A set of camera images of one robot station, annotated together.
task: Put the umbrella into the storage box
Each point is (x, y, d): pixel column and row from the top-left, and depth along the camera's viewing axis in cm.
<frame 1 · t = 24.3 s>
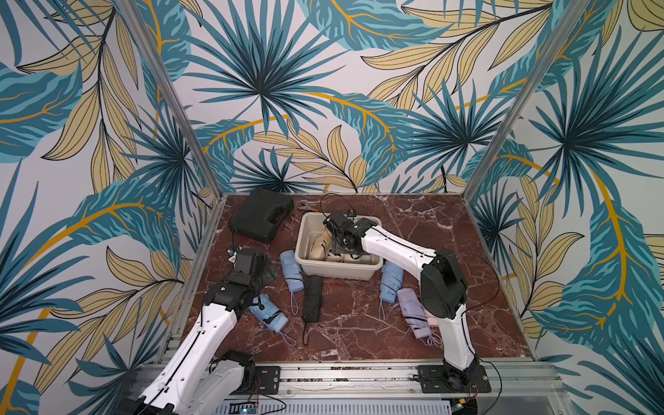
left hand: (262, 276, 80), fingers open
right hand: (348, 244, 93), fingers open
white plastic storage box: (307, 224, 95), point 13 cm above the table
orange handled pliers: (308, 208, 116), on the table
light blue umbrella near box: (292, 271, 94), point 4 cm above the table
black folded umbrella: (312, 295, 89), point 3 cm above the table
lavender folded umbrella: (414, 316, 83), point 5 cm above the table

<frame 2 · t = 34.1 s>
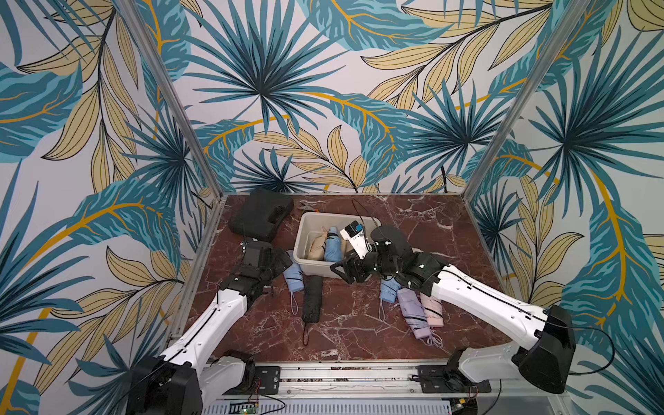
left hand: (280, 263, 84), fingers open
right hand: (339, 259, 73), fingers open
blue umbrella front left: (334, 245, 95), point 8 cm above the table
the other named things where they were.

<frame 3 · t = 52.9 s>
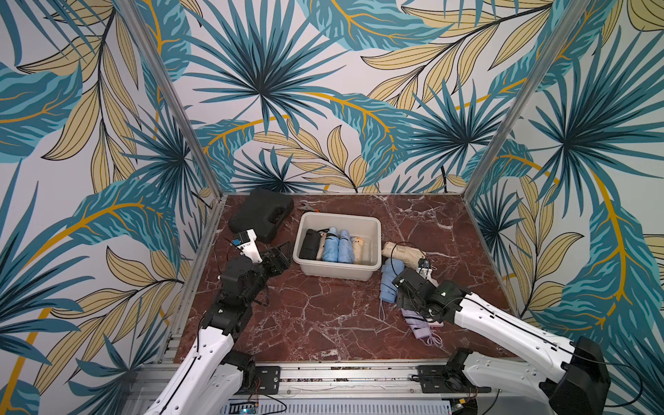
left hand: (283, 249, 75), fingers open
right hand: (412, 296, 81), fingers open
light blue umbrella near box: (345, 251, 92), point 10 cm above the table
black folded umbrella: (309, 246, 92), point 10 cm above the table
the other named things where they were.

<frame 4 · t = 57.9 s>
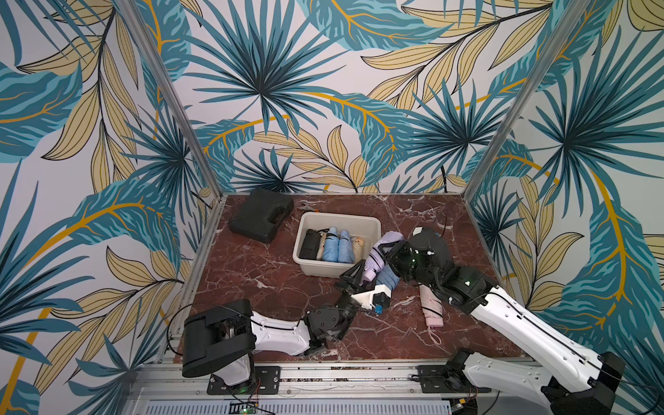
left hand: (364, 265, 71), fingers open
right hand: (377, 248, 71), fingers open
lavender folded umbrella: (375, 259, 69), point 28 cm above the table
pink folded umbrella: (433, 310, 85), point 4 cm above the table
the other named things where they were.

